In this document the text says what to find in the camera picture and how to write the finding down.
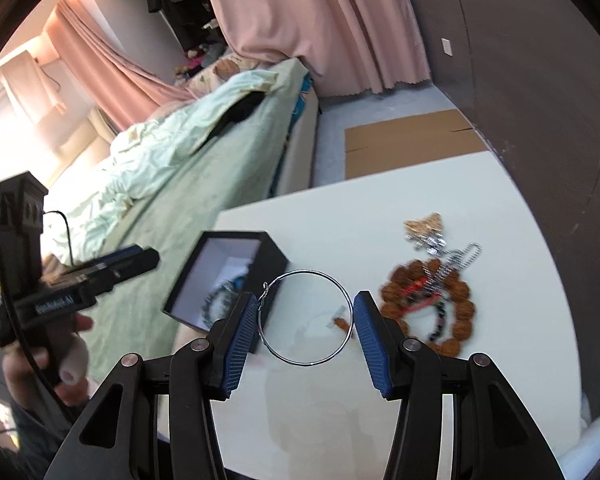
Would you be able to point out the small brown bead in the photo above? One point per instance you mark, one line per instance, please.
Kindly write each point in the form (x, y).
(341, 322)

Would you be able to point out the light green duvet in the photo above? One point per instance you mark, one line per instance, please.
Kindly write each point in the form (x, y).
(170, 145)

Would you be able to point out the person's left hand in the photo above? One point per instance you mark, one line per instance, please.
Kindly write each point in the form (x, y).
(72, 360)

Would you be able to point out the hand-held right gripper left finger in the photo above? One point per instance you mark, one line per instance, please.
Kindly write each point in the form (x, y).
(235, 345)

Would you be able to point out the bear print pillow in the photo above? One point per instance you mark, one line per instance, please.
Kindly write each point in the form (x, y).
(220, 71)

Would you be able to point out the draped pink curtain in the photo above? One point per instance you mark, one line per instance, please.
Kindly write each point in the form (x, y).
(110, 65)

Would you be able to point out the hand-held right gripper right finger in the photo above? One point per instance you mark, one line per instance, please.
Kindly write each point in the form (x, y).
(372, 345)

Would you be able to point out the large silver hoop earring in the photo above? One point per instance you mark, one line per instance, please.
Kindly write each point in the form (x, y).
(304, 271)

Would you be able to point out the black jewelry box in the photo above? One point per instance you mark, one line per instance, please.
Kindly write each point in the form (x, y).
(275, 260)

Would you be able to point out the wide pink curtain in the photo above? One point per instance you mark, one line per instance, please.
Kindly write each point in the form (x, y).
(330, 20)

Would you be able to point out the bed with green sheet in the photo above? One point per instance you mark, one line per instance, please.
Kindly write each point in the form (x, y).
(150, 230)

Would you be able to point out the white plastic object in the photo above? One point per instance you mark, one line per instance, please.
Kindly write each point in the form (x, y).
(597, 440)

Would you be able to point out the white wall socket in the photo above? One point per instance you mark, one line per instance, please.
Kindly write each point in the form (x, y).
(447, 46)

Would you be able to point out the gold butterfly ornament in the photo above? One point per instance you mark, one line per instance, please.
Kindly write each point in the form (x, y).
(425, 223)

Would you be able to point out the flat brown cardboard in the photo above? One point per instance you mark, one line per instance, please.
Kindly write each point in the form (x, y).
(410, 145)

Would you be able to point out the beige headboard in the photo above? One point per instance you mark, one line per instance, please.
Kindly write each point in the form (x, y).
(87, 152)

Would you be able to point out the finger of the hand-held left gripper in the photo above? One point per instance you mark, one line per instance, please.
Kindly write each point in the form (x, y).
(115, 256)
(135, 266)

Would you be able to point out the hanging beige cloth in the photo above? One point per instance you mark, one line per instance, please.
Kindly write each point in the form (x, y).
(30, 85)

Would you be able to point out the pile of plush toys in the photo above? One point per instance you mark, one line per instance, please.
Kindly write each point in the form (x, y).
(200, 57)

